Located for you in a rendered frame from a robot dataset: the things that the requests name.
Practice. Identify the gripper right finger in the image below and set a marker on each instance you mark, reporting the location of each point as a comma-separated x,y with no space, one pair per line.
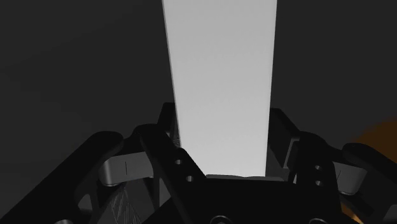
313,155

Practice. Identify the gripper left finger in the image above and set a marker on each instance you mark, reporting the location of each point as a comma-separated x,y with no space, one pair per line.
155,145

